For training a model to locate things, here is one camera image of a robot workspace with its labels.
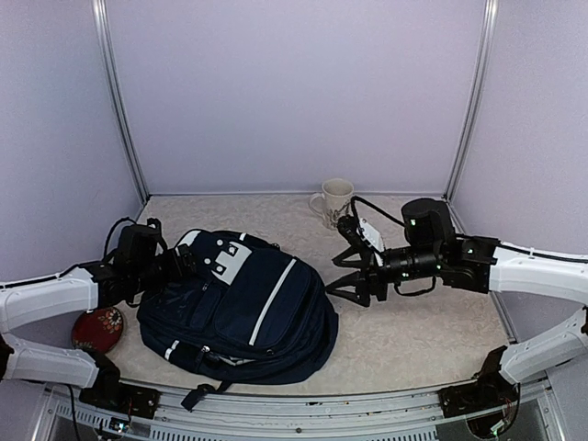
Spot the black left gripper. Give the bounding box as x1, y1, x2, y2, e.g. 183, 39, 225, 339
131, 243, 198, 294

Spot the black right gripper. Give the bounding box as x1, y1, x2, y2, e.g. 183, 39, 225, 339
325, 245, 444, 308

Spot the navy blue student backpack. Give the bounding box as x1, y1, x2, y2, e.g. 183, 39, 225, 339
137, 230, 339, 411

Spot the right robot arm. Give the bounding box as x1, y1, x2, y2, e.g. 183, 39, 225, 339
326, 198, 587, 408

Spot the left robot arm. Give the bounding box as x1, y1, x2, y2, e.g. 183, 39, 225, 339
1, 219, 198, 409

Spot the beige patterned ceramic mug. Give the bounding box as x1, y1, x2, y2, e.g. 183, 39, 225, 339
308, 178, 355, 230

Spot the red floral round tin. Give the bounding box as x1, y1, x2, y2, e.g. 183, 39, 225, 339
71, 307, 125, 354

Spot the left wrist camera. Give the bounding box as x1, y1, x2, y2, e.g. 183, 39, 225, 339
146, 218, 168, 252

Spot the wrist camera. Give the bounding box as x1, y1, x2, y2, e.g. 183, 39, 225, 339
337, 216, 385, 253
146, 218, 168, 252

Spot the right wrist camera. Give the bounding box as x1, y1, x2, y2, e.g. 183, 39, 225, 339
337, 216, 385, 253

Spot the front aluminium rail base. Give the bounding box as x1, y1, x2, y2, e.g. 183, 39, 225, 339
31, 362, 566, 441

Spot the left aluminium frame post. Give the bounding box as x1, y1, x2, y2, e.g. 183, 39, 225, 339
91, 0, 151, 207

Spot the aluminium frame post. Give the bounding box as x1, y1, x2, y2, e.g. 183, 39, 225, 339
444, 0, 500, 204
91, 0, 151, 207

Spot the right aluminium frame post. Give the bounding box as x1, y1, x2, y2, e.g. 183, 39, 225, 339
444, 0, 500, 204

